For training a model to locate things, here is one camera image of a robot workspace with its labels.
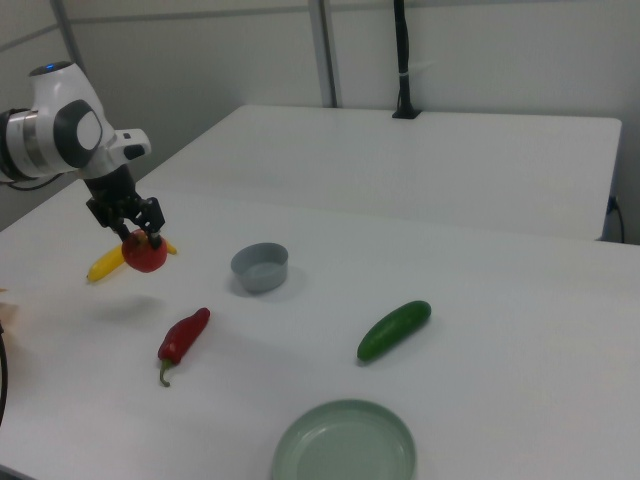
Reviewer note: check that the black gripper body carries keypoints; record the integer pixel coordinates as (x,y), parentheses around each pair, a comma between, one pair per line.
(112,197)

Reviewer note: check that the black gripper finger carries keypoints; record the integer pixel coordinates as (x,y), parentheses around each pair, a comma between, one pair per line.
(123,232)
(152,217)

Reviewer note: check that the red apple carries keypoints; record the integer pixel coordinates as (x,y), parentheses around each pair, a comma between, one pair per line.
(145,257)

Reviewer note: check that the small grey bowl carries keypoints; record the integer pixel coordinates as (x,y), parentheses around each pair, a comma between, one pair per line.
(262,280)

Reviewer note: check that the yellow banana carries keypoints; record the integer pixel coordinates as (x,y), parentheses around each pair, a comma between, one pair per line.
(105,265)

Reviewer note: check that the red chili pepper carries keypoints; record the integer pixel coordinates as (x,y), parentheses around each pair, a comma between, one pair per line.
(182,335)

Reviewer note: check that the green cucumber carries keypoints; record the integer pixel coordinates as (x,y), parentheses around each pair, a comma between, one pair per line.
(392,330)

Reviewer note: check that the black clamped pole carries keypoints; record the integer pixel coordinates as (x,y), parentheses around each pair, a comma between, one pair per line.
(402,60)

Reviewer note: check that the pale green plate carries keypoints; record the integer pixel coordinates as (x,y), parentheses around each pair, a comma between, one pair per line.
(345,445)

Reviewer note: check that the vertical aluminium wall post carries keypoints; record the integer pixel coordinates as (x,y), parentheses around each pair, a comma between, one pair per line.
(325,50)

